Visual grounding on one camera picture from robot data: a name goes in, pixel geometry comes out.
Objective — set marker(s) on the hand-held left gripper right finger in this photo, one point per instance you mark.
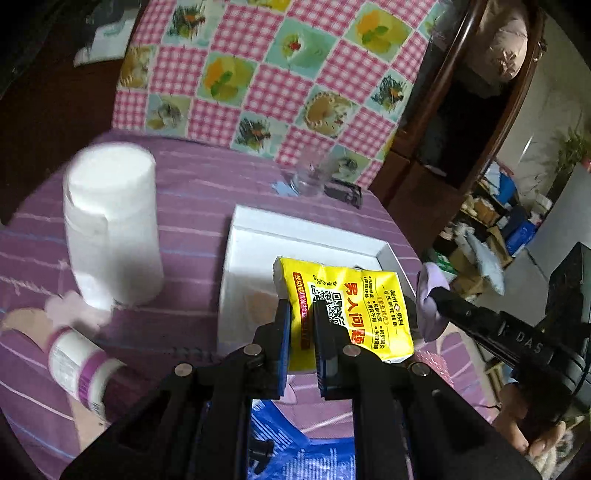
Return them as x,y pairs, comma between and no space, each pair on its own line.
323,355

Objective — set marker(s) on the dark printed bag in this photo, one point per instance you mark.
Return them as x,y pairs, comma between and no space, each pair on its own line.
104,32

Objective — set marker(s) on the blue soft pack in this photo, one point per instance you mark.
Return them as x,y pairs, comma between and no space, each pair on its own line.
295,445

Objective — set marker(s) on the small black device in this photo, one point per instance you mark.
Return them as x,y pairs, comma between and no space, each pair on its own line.
344,194

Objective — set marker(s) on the yellow tissue packet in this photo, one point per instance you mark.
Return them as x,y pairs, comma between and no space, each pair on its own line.
369,295

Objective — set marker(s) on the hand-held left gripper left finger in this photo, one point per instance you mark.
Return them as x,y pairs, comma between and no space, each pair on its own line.
282,344

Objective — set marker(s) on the pink bundle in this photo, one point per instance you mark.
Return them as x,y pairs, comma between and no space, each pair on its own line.
505,41

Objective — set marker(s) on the clear glass cup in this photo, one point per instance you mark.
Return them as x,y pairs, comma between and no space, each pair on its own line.
311,177

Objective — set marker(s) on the purple striped tablecloth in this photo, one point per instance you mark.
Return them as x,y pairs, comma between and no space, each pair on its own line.
184,221

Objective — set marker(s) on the blue carton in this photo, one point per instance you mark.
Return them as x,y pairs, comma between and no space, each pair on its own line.
521,235

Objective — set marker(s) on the person's right hand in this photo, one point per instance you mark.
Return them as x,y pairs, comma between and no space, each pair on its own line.
531,424

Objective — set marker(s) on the purple pump bottle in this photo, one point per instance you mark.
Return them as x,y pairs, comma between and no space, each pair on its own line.
78,362

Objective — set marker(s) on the green potted plant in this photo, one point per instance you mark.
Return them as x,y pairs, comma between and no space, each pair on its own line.
572,154

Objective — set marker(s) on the grey-blue plastic bag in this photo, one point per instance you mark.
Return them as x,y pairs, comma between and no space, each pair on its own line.
485,263

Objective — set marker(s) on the pink checkered printed cloth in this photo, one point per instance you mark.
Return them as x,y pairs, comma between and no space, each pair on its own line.
277,69

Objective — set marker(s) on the white paper roll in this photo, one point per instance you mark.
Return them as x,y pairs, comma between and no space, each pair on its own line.
113,221

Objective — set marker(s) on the white cardboard box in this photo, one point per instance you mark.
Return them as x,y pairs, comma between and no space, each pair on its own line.
258,272

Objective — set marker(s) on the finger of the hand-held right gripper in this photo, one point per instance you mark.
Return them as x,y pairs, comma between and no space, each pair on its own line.
466,316

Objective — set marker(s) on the dark wooden cabinet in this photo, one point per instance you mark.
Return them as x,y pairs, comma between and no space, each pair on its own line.
434,152

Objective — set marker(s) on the lilac soft pad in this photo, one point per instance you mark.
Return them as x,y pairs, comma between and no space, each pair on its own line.
429,286

